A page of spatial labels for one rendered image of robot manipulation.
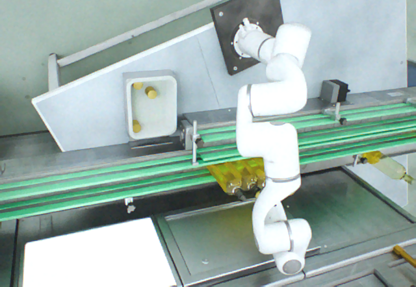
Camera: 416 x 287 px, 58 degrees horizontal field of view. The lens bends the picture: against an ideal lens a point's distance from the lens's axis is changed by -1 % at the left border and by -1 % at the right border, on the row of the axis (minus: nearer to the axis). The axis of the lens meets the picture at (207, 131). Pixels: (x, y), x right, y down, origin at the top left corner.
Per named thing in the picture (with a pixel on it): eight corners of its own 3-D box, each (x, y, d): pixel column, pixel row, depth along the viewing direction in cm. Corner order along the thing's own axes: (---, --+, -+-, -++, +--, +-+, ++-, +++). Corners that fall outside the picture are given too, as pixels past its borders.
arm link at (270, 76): (255, 58, 103) (246, 66, 90) (306, 52, 99) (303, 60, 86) (261, 106, 107) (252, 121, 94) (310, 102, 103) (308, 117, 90)
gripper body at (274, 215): (289, 247, 110) (279, 222, 120) (294, 219, 105) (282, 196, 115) (264, 249, 109) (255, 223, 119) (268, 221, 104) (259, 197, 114)
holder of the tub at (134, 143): (127, 142, 143) (130, 151, 137) (122, 72, 131) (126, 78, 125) (169, 136, 149) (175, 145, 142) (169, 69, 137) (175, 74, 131)
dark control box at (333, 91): (318, 97, 169) (331, 103, 162) (322, 80, 165) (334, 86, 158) (333, 95, 172) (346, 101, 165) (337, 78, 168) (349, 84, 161)
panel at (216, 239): (22, 249, 119) (15, 342, 91) (20, 241, 118) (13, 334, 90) (268, 196, 150) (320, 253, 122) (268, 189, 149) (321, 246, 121)
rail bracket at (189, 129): (184, 155, 139) (195, 172, 128) (184, 113, 132) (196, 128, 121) (192, 154, 140) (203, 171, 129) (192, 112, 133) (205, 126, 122)
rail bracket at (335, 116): (318, 113, 156) (340, 126, 145) (322, 97, 153) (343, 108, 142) (326, 112, 157) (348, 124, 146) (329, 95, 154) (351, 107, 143)
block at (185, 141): (178, 143, 144) (183, 150, 138) (178, 120, 140) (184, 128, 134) (186, 141, 145) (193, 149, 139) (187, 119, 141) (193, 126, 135)
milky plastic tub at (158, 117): (125, 130, 140) (130, 140, 133) (121, 72, 131) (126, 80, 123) (170, 124, 146) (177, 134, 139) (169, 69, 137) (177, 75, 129)
